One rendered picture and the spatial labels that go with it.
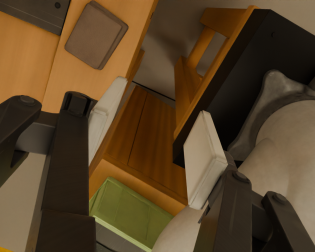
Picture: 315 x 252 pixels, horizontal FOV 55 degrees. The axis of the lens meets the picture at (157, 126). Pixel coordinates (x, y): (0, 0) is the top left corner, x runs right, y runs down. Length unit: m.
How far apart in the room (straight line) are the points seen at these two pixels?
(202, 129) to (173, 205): 0.68
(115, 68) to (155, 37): 0.90
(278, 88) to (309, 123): 0.12
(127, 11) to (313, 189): 0.41
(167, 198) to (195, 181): 0.68
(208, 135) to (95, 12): 0.43
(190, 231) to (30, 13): 0.47
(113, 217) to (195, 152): 0.55
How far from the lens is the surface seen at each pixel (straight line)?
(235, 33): 0.65
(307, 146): 0.41
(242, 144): 0.58
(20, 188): 1.98
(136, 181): 0.81
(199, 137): 0.18
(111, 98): 0.15
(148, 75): 1.51
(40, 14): 0.62
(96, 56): 0.57
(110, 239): 0.86
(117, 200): 0.76
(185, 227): 0.48
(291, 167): 0.41
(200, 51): 1.26
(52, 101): 0.65
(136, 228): 0.74
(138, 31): 0.58
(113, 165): 0.80
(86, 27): 0.57
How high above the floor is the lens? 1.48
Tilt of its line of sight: 68 degrees down
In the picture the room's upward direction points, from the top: 173 degrees counter-clockwise
